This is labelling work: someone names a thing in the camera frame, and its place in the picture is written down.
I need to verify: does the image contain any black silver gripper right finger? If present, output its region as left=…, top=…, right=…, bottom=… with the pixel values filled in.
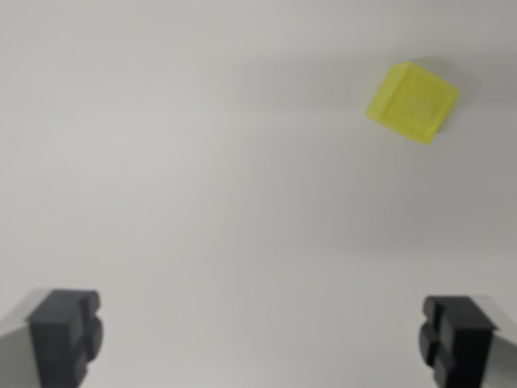
left=418, top=294, right=517, bottom=388

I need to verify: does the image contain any black silver gripper left finger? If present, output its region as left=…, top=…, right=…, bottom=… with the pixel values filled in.
left=0, top=287, right=104, bottom=388

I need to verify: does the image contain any translucent yellow cube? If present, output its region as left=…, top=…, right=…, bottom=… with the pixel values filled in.
left=365, top=61, right=460, bottom=146

